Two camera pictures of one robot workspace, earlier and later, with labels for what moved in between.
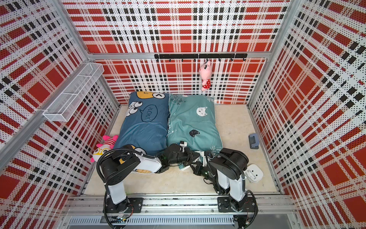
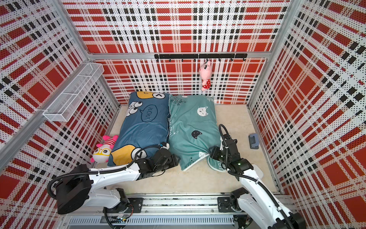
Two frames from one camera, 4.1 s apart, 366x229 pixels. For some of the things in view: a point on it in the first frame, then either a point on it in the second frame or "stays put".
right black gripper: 198,169 to 215,151
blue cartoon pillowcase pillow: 144,124 stays put
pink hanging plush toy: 205,72 stays put
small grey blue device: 254,140 stays put
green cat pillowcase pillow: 192,127 stays put
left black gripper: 189,155 to 173,161
